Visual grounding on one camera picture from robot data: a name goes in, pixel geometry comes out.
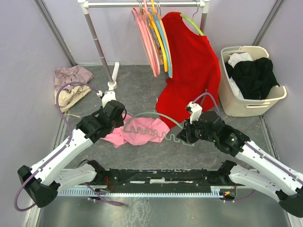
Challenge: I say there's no white metal clothes rack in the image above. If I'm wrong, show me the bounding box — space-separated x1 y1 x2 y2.
78 0 210 92

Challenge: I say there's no teal wavy hanger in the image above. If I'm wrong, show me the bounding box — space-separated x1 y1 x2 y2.
122 110 194 147

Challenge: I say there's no lime green hanger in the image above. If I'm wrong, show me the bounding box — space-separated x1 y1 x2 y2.
180 6 204 36

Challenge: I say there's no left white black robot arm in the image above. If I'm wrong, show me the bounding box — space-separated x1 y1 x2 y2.
17 100 127 208

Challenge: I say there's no beige crumpled garment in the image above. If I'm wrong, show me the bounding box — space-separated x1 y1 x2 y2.
58 84 92 113

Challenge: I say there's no light blue hanger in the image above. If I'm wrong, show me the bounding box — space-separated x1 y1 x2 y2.
154 14 172 78

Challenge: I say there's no pink hanger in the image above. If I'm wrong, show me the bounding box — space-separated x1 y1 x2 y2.
137 0 162 76
131 0 159 78

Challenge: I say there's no yellow hanger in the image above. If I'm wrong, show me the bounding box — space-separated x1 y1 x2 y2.
147 0 168 72

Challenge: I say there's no white garment in basket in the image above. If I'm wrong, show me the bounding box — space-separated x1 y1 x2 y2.
227 52 253 99

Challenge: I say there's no cream laundry basket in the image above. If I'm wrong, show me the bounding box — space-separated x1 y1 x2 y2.
219 46 287 117

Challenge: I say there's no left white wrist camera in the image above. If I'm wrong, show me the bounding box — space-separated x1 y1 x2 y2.
97 90 116 107

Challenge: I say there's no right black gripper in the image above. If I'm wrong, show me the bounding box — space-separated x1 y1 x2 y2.
177 116 216 144

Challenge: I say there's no black garment in basket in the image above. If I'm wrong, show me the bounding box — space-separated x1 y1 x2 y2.
225 57 279 100

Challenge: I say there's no pink t shirt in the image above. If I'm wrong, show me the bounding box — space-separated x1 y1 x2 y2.
102 114 170 148

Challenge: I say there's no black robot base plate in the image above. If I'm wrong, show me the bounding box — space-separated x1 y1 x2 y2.
89 169 235 193

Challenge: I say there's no red t shirt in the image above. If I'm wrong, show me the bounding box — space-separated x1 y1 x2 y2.
156 12 221 128

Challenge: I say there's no light blue cable duct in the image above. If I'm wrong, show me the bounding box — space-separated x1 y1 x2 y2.
58 187 223 199

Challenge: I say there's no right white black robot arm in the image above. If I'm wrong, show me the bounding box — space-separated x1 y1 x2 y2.
177 111 303 218

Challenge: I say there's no mauve crumpled garment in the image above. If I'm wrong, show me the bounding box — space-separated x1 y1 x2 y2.
54 65 94 89

